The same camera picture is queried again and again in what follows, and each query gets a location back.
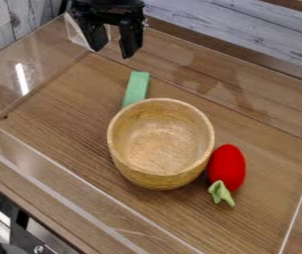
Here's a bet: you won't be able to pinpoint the black metal table frame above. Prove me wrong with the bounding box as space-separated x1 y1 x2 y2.
0 211 57 254

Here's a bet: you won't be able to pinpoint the red felt strawberry toy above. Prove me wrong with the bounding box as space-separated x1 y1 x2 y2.
207 144 246 206

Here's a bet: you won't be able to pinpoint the long green block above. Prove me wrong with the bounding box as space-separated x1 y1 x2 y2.
121 71 149 107

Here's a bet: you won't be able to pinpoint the light wooden bowl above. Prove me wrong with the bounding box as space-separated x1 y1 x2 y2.
107 98 215 190

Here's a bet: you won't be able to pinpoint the clear acrylic tray walls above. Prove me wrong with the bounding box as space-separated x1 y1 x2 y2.
0 19 302 254

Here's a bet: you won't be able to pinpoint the clear acrylic corner bracket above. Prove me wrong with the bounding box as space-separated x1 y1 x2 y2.
64 13 111 52

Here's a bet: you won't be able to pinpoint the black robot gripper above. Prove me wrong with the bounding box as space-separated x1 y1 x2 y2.
70 0 145 59

